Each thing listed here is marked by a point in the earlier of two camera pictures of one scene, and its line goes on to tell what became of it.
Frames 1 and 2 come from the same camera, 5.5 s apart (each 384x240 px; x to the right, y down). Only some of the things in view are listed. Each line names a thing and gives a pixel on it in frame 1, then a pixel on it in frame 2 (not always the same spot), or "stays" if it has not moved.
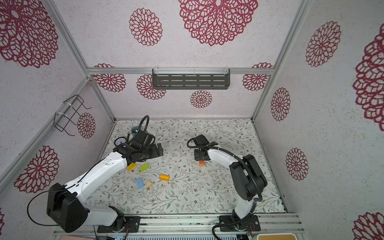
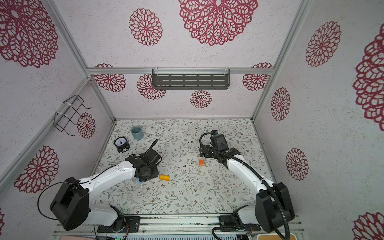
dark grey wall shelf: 191,78 stays
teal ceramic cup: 134,130 stays
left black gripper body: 151,152 to 153,173
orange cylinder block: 164,177 stays
